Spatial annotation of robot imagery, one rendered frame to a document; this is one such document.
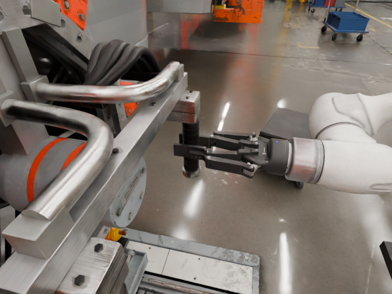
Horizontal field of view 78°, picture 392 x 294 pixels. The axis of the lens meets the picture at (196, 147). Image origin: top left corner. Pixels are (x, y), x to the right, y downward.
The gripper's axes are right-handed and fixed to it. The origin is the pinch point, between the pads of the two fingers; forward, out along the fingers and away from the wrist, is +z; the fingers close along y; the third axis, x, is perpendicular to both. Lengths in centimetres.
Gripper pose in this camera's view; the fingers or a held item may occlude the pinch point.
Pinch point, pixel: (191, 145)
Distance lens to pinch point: 53.9
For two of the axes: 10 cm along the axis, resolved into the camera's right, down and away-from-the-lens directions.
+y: 2.2, -5.8, 7.8
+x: 0.0, -8.0, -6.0
